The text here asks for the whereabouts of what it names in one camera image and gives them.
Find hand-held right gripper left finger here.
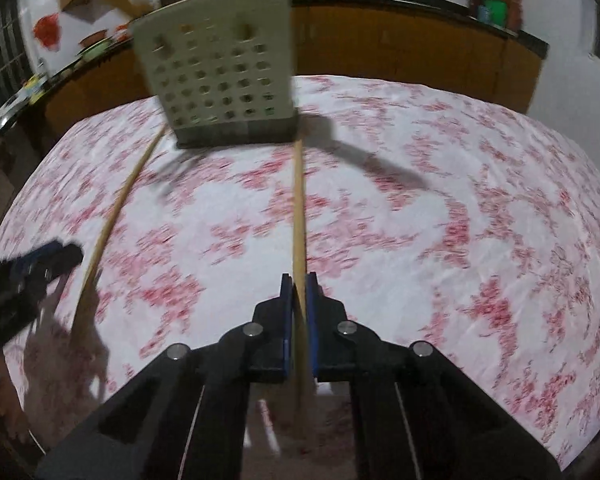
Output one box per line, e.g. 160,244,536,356
37,274,293,480

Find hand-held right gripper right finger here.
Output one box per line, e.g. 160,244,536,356
306,272,563,480

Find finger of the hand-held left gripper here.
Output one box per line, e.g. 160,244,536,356
10,241,83,291

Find perforated metal utensil holder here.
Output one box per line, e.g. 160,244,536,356
131,0,301,150

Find floral printed tablecloth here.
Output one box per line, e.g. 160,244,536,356
0,75,600,480

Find barred window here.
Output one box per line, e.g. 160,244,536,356
0,0,37,127

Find hanging red plastic bag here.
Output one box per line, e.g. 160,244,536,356
33,15,62,52

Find wooden base cabinets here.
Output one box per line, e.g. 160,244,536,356
42,0,543,133

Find black kitchen countertop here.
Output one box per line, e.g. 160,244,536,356
0,0,551,126

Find green box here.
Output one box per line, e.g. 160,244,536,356
484,0,509,24

